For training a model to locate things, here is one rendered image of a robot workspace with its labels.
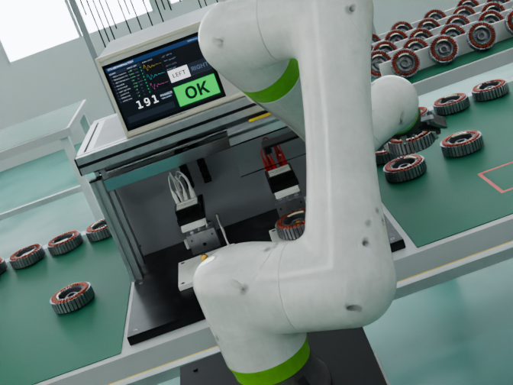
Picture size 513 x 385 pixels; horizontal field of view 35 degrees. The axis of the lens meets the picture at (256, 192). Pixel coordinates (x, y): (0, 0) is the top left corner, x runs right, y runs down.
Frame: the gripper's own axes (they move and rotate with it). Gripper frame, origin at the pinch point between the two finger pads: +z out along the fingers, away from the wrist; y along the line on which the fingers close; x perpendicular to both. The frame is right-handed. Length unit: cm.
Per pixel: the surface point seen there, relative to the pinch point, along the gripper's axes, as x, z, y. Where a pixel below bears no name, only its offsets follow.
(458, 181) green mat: -11.3, 10.4, 8.1
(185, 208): -5, -12, -55
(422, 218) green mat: -20.2, -4.5, -1.5
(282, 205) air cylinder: -7.3, 4.6, -35.7
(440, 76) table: 45, 106, 10
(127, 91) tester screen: 25, -21, -61
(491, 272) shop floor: -29, 127, 9
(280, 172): -1.0, -5.3, -31.9
